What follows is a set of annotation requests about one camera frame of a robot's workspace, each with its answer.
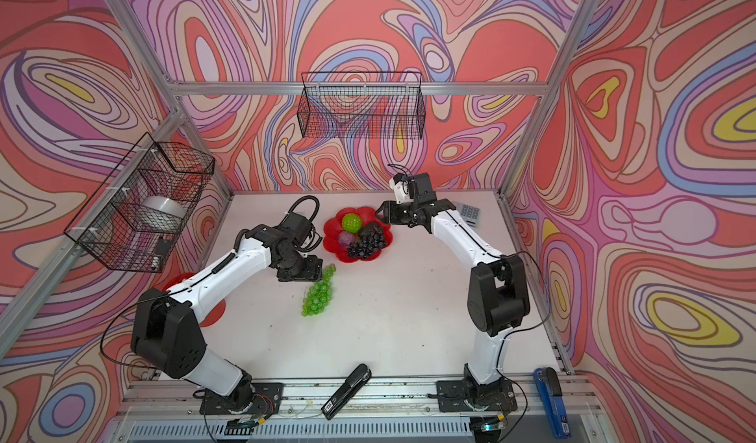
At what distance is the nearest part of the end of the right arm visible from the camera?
659mm

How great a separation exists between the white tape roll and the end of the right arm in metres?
0.53

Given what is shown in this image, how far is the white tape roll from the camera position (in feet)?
2.34
